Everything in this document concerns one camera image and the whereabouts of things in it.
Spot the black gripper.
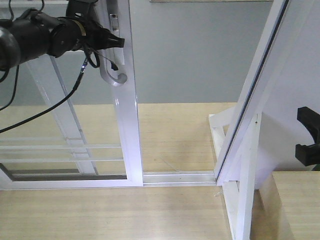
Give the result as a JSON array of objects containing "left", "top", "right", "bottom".
[{"left": 65, "top": 0, "right": 125, "bottom": 51}]

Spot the grey curved door handle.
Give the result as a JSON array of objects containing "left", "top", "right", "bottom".
[{"left": 99, "top": 0, "right": 129, "bottom": 87}]

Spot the white framed sliding glass door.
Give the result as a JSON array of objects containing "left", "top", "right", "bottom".
[{"left": 0, "top": 0, "right": 143, "bottom": 190}]

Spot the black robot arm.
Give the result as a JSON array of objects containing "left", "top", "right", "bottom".
[{"left": 0, "top": 0, "right": 125, "bottom": 71}]

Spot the silver door lock plate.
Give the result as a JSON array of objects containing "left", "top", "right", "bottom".
[{"left": 109, "top": 13, "right": 119, "bottom": 32}]

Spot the silver door floor track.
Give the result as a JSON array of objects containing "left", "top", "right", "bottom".
[{"left": 143, "top": 170, "right": 216, "bottom": 187}]

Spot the fixed glass window panel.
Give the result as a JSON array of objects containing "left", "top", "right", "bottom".
[{"left": 0, "top": 0, "right": 101, "bottom": 176}]

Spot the black cable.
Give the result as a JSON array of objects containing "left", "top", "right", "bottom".
[{"left": 0, "top": 49, "right": 100, "bottom": 134}]

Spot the white door frame post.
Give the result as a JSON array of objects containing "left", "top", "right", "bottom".
[{"left": 208, "top": 0, "right": 311, "bottom": 240}]

